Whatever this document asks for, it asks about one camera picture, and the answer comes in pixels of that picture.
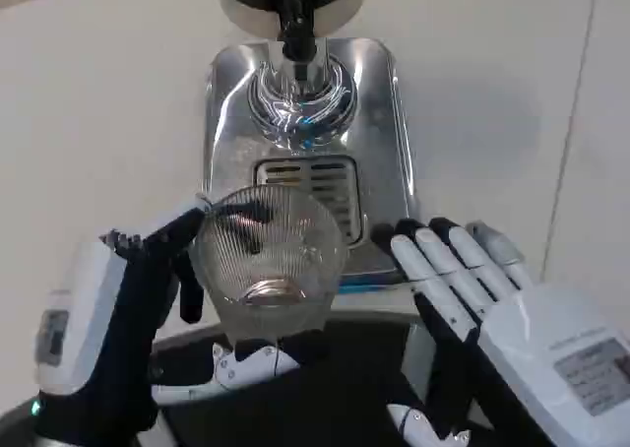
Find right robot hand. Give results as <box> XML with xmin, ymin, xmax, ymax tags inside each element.
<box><xmin>371</xmin><ymin>217</ymin><xmax>630</xmax><ymax>447</ymax></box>

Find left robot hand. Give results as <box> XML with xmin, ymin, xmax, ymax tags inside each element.
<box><xmin>31</xmin><ymin>196</ymin><xmax>302</xmax><ymax>447</ymax></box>

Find clear ribbed glass cup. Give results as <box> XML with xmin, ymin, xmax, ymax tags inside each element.
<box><xmin>189</xmin><ymin>184</ymin><xmax>348</xmax><ymax>343</ymax></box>

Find black glossy panel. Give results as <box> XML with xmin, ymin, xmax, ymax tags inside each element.
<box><xmin>147</xmin><ymin>317</ymin><xmax>437</xmax><ymax>447</ymax></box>

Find steel drip tray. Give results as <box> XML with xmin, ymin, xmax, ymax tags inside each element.
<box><xmin>203</xmin><ymin>36</ymin><xmax>420</xmax><ymax>321</ymax></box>

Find slotted steel tray grid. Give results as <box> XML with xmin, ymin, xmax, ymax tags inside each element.
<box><xmin>252</xmin><ymin>155</ymin><xmax>369</xmax><ymax>247</ymax></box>

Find drink dispenser with cream base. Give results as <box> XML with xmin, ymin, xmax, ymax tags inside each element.
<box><xmin>212</xmin><ymin>0</ymin><xmax>368</xmax><ymax>38</ymax></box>

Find black dispenser tap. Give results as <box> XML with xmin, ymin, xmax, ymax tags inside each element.
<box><xmin>277</xmin><ymin>0</ymin><xmax>320</xmax><ymax>63</ymax></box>

